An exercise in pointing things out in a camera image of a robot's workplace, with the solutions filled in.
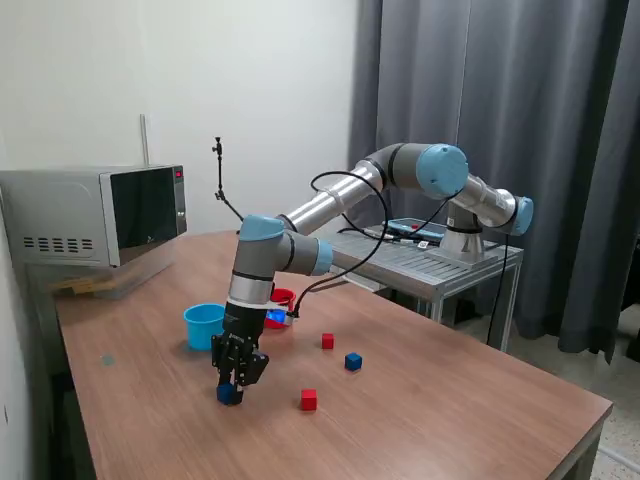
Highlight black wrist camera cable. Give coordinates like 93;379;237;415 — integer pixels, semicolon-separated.
292;171;467;321

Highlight dark grey curtain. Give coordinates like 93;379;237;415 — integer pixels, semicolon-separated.
346;0;640;364

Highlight light blue plastic bin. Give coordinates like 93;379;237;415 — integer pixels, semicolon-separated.
183;302;226;352

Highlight red plastic bin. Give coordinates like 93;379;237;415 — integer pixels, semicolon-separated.
263;288;297;330

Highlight blue teach pendant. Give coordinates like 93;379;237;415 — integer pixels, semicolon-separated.
382;216;447;240

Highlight black cable with metal connector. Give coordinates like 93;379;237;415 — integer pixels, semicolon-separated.
337;225;432;250

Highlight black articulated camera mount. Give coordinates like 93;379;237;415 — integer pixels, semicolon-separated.
209;135;249;225

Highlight blue-lit wrist camera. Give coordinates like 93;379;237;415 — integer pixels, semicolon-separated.
263;298;302;331

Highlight silver microwave oven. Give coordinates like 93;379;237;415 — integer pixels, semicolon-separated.
0;163;189;270

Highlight wooden sticks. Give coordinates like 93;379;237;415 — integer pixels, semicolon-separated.
52;278;117;296

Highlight grey metal robot stand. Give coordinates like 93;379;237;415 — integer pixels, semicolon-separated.
304;227;525;354

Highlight clear plastic container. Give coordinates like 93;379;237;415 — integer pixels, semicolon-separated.
27;249;176;301

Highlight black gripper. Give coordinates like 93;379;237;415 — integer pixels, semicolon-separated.
210;302;271;406

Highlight black hanging cable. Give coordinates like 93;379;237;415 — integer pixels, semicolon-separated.
485;232;510;347

